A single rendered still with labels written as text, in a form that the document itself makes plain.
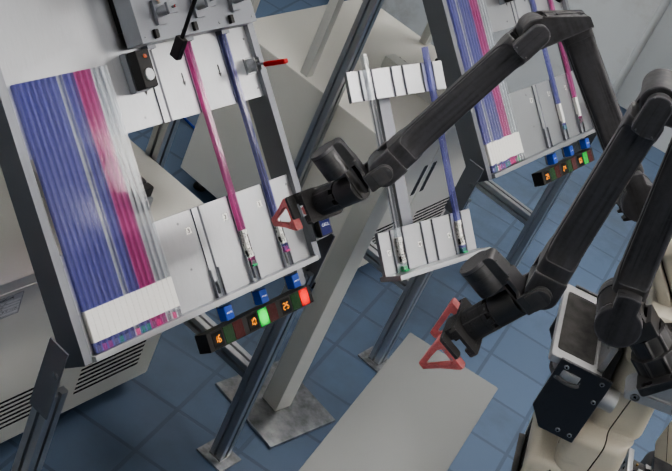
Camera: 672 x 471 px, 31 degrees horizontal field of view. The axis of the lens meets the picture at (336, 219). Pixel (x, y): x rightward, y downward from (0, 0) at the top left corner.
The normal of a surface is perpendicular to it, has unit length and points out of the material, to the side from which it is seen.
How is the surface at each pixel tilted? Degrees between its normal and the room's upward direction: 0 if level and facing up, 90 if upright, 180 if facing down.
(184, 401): 0
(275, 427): 0
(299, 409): 0
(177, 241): 44
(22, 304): 90
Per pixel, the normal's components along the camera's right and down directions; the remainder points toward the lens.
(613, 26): -0.42, 0.38
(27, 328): 0.72, 0.59
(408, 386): 0.36, -0.76
